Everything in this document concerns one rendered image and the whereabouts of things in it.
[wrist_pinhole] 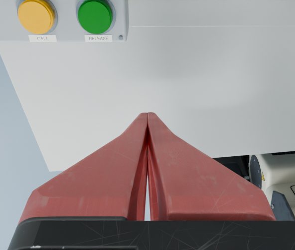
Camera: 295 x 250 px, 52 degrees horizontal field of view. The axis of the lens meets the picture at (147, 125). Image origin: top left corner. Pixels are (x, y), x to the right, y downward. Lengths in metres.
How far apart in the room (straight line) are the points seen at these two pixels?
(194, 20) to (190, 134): 0.22
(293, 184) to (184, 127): 0.35
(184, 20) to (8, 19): 0.25
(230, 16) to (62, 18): 0.25
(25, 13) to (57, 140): 0.30
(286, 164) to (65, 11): 0.61
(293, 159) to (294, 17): 0.40
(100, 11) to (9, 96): 1.35
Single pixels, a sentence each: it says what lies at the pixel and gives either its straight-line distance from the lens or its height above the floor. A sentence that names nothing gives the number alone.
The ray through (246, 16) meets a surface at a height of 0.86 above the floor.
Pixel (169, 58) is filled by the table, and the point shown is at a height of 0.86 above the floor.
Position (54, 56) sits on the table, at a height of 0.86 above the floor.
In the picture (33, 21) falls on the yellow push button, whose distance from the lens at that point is 0.40.
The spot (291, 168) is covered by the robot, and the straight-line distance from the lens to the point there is 0.81.
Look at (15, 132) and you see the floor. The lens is 1.81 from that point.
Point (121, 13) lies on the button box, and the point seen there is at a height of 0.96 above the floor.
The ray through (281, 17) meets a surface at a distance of 0.53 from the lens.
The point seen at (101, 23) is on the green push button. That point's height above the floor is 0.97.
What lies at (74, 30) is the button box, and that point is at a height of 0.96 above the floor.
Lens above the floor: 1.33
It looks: 55 degrees down
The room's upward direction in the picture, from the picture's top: 179 degrees counter-clockwise
